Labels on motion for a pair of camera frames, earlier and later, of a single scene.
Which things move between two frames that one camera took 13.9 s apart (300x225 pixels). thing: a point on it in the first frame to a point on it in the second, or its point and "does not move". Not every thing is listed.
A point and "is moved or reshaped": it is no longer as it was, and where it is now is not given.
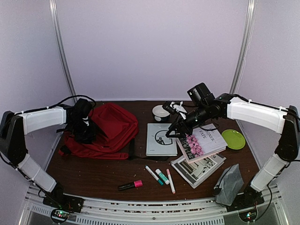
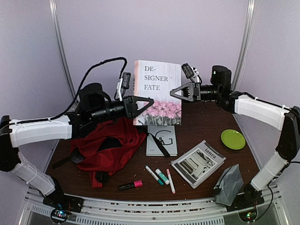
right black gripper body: x=188 y=129 to x=197 y=93
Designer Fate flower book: x=202 y=142 to x=155 y=80
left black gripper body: x=82 y=132 to x=129 y=111
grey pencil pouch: x=229 y=185 does not move
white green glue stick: x=162 y=176 does not move
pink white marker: x=171 y=181 does not move
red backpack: x=115 y=127 is moved or reshaped
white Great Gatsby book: x=157 y=143 does not move
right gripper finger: x=175 y=133 to x=187 y=92
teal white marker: x=161 y=182 does not move
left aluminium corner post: x=54 y=12 does not move
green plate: x=233 y=139 does not move
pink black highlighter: x=137 y=183 does not move
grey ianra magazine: x=193 y=173 does not move
